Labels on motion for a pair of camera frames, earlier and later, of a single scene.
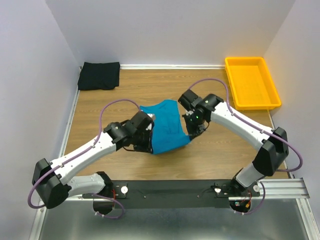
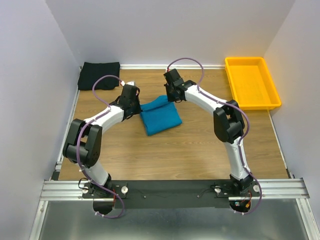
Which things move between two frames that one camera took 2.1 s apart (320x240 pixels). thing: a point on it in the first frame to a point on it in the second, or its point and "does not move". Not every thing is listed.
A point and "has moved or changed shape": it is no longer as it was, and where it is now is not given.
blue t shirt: (168, 131) has moved or changed shape
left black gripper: (146, 148) to (138, 110)
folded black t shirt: (99, 75) does not move
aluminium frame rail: (290, 188) does not move
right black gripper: (193, 132) to (170, 98)
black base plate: (174, 194) does not move
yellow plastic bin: (251, 85) does not move
